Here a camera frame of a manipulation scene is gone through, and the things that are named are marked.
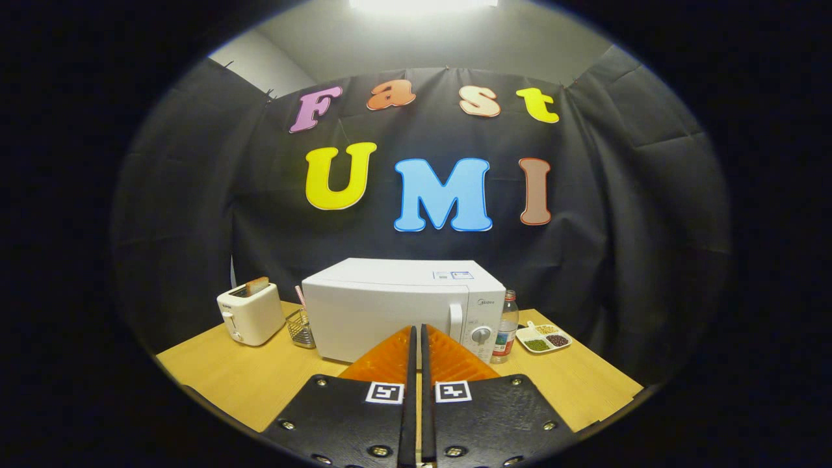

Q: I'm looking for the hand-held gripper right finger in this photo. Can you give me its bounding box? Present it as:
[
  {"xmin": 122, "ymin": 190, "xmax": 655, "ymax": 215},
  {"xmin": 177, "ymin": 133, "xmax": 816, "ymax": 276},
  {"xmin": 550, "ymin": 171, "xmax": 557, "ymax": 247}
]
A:
[{"xmin": 419, "ymin": 324, "xmax": 578, "ymax": 468}]

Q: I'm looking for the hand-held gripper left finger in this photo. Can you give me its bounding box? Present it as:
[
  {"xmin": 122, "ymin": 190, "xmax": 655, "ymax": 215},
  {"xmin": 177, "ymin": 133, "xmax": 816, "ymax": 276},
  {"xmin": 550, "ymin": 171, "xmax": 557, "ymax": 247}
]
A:
[{"xmin": 260, "ymin": 325, "xmax": 418, "ymax": 468}]

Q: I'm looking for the white microwave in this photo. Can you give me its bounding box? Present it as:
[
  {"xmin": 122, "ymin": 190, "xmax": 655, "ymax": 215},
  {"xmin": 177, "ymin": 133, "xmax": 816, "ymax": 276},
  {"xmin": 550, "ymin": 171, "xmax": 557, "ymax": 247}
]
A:
[{"xmin": 302, "ymin": 257, "xmax": 507, "ymax": 365}]

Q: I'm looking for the clear plastic water bottle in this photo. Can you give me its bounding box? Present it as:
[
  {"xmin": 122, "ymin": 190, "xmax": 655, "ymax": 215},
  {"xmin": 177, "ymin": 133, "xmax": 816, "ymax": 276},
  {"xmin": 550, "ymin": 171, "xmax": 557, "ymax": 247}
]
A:
[{"xmin": 491, "ymin": 290, "xmax": 520, "ymax": 364}]

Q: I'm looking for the white divided bean dish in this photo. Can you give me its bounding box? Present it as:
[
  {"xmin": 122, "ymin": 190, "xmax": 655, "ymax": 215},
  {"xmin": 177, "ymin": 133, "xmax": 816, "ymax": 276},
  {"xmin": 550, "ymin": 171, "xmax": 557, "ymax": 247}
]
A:
[{"xmin": 515, "ymin": 320, "xmax": 573, "ymax": 355}]

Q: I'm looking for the white toaster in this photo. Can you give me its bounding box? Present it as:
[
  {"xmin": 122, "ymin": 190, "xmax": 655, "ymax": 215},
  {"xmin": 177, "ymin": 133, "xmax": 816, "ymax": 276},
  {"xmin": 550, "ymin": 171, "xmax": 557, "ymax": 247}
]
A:
[{"xmin": 216, "ymin": 282, "xmax": 287, "ymax": 346}]

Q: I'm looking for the black backdrop cloth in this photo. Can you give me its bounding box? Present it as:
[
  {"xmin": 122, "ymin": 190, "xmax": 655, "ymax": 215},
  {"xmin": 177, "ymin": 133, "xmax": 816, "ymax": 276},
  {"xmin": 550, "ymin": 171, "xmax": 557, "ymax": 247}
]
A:
[{"xmin": 110, "ymin": 44, "xmax": 732, "ymax": 384}]

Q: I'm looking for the ceiling light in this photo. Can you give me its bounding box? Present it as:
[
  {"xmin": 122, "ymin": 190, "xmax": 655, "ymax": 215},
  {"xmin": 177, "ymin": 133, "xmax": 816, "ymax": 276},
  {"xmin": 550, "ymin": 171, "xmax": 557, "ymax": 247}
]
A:
[{"xmin": 348, "ymin": 0, "xmax": 501, "ymax": 14}]

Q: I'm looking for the wire mesh holder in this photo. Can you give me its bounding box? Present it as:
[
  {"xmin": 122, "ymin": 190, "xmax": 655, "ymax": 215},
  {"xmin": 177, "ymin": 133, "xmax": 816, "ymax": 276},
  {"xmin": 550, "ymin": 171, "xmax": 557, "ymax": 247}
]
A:
[{"xmin": 286, "ymin": 309, "xmax": 317, "ymax": 350}]

